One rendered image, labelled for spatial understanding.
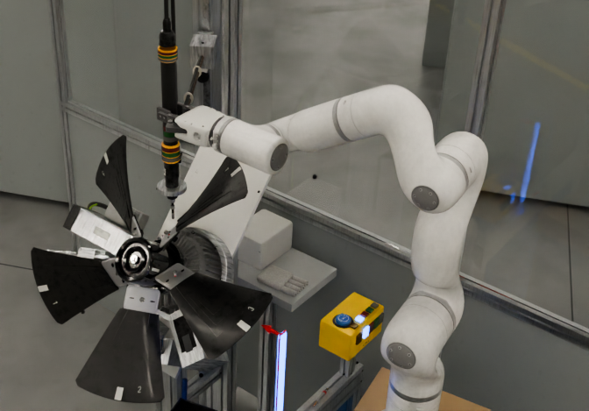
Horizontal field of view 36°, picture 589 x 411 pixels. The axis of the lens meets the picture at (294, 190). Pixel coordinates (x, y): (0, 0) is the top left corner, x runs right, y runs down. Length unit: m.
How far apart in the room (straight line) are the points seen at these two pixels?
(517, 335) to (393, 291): 0.42
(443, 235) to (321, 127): 0.32
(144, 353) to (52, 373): 1.51
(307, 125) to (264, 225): 1.15
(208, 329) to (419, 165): 0.81
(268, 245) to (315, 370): 0.63
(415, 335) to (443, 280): 0.12
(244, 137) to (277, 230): 1.01
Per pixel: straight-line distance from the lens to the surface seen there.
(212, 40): 2.71
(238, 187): 2.29
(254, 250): 2.89
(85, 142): 3.67
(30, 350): 4.02
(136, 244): 2.39
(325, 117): 1.79
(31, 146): 4.72
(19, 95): 4.61
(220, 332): 2.25
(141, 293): 2.42
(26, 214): 4.86
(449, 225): 1.80
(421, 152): 1.68
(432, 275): 1.85
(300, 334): 3.29
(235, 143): 1.95
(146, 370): 2.41
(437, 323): 1.93
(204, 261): 2.48
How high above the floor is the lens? 2.62
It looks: 32 degrees down
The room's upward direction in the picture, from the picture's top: 3 degrees clockwise
